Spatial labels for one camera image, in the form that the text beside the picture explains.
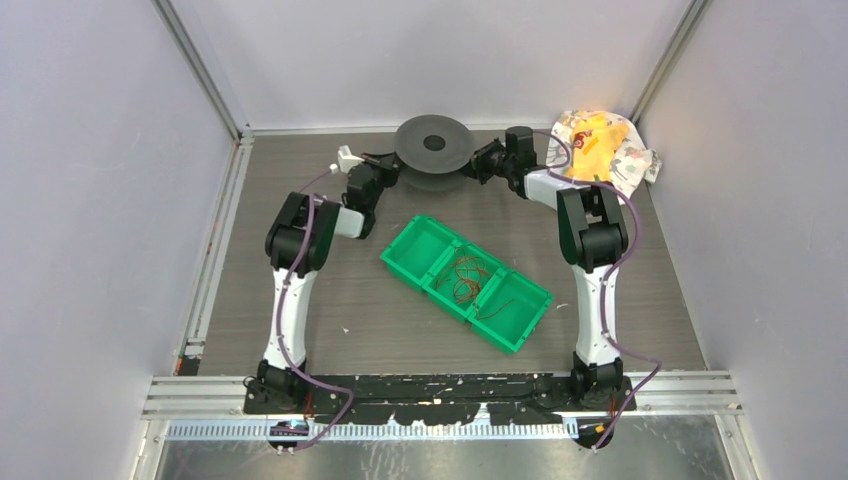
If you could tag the green plastic bin middle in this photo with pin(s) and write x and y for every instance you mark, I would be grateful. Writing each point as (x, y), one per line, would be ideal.
(463, 285)

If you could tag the slotted aluminium cable duct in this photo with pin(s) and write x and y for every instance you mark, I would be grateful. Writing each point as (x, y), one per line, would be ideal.
(296, 430)

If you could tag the black cable spool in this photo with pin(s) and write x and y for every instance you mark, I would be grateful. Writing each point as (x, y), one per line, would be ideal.
(433, 149)

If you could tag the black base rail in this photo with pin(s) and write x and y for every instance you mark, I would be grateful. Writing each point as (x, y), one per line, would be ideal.
(434, 400)

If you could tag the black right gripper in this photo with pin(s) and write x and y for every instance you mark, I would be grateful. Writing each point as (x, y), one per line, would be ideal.
(479, 156)

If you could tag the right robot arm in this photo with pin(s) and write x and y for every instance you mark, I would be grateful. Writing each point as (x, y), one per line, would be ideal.
(593, 240)

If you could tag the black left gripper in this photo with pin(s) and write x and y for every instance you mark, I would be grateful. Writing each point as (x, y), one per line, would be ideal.
(390, 164)

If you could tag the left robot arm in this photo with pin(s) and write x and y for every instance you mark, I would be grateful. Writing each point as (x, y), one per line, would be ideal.
(298, 244)

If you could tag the green plastic bin left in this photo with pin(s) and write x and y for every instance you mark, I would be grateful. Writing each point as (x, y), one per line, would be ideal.
(417, 249)

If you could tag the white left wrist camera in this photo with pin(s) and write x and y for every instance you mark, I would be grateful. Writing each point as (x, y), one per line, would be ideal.
(345, 160)

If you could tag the green plastic bin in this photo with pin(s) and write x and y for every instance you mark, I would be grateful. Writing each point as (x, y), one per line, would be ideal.
(508, 310)
(417, 249)
(463, 285)

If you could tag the crumpled yellow patterned cloth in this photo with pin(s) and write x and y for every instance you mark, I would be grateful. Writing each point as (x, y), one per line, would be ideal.
(593, 145)

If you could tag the green plastic bin right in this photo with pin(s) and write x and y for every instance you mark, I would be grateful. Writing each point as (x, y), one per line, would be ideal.
(508, 310)

